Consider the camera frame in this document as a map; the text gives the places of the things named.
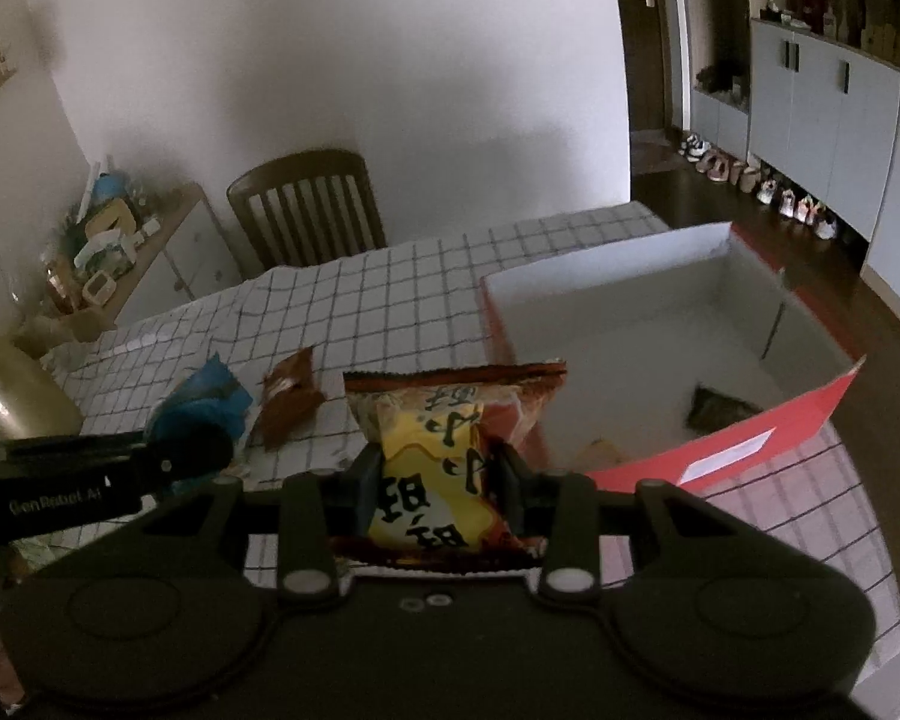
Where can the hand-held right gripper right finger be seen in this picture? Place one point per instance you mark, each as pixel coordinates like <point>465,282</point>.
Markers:
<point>504,491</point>

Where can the tall grey cabinet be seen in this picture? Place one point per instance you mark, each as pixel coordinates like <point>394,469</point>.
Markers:
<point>817,120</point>

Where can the yellow box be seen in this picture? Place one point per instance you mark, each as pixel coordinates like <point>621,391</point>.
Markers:
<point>112,217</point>

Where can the red cardboard box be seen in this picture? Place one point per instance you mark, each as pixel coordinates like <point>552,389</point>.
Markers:
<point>630,330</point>

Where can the row of shoes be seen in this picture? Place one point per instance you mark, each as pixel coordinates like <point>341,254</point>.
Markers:
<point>765,184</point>

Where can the dark door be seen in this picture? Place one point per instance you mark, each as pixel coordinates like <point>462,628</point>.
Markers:
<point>649,52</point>

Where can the brown foil snack packet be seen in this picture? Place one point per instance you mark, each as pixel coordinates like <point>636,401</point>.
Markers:
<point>289,397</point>

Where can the checkered white tablecloth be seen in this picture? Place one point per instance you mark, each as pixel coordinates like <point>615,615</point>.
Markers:
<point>390,292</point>

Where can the yellow orange snack packet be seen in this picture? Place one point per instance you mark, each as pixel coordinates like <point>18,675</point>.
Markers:
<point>427,465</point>

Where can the blue snack packet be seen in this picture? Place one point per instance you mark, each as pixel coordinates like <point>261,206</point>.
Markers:
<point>202,394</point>

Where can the green tissue box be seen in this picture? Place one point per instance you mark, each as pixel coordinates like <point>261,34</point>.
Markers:
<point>103,255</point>

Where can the small white clock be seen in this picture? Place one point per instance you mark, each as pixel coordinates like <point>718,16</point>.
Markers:
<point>96,290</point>

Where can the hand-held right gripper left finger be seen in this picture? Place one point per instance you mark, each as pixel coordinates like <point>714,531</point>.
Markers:
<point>369,491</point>

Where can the dark snack packet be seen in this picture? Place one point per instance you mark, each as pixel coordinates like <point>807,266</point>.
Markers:
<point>720,409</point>

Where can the dark wooden chair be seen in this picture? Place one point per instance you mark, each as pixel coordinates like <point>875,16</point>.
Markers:
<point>307,202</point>

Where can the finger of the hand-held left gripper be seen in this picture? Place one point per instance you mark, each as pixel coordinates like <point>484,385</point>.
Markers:
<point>195,448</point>

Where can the white wooden sideboard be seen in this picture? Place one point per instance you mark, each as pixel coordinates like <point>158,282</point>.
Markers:
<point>187,255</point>

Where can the low grey cabinet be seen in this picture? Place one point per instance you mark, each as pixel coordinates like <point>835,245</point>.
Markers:
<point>720,116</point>

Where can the beige rounded object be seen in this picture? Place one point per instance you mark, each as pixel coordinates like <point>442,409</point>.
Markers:
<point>15,390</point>

